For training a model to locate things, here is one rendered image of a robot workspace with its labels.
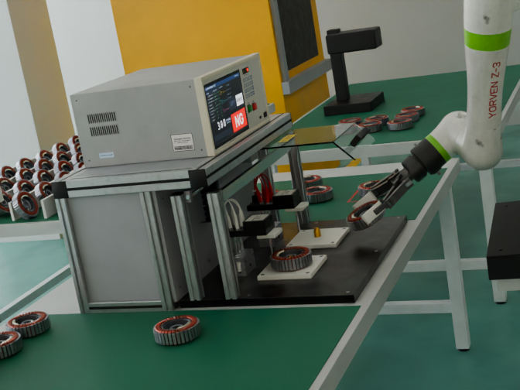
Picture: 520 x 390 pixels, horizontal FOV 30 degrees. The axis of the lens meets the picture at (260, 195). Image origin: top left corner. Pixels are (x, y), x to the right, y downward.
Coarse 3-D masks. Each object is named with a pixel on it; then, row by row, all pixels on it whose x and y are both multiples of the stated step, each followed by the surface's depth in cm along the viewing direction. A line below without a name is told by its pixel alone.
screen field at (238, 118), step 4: (244, 108) 266; (236, 112) 261; (240, 112) 264; (244, 112) 266; (232, 116) 258; (236, 116) 261; (240, 116) 263; (244, 116) 266; (232, 120) 258; (236, 120) 261; (240, 120) 263; (244, 120) 266; (232, 124) 258; (236, 124) 261; (240, 124) 263; (244, 124) 266; (236, 128) 260; (240, 128) 263
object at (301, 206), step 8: (280, 192) 279; (288, 192) 277; (296, 192) 277; (264, 200) 280; (280, 200) 275; (288, 200) 275; (296, 200) 276; (248, 208) 279; (256, 208) 278; (264, 208) 278; (272, 208) 277; (280, 208) 276; (288, 208) 275; (296, 208) 275; (304, 208) 276
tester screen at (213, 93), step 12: (216, 84) 250; (228, 84) 257; (240, 84) 265; (216, 96) 249; (228, 96) 257; (216, 108) 249; (228, 108) 256; (240, 108) 264; (216, 120) 248; (228, 120) 256; (216, 132) 248; (216, 144) 247
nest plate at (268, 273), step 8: (312, 256) 261; (320, 256) 260; (312, 264) 254; (320, 264) 255; (264, 272) 254; (272, 272) 253; (280, 272) 252; (288, 272) 251; (296, 272) 250; (304, 272) 249; (312, 272) 248
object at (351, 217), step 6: (366, 204) 274; (372, 204) 272; (354, 210) 274; (360, 210) 274; (366, 210) 272; (384, 210) 269; (348, 216) 273; (354, 216) 273; (360, 216) 271; (378, 216) 267; (348, 222) 270; (354, 222) 267; (360, 222) 266; (372, 222) 267; (354, 228) 269; (360, 228) 267
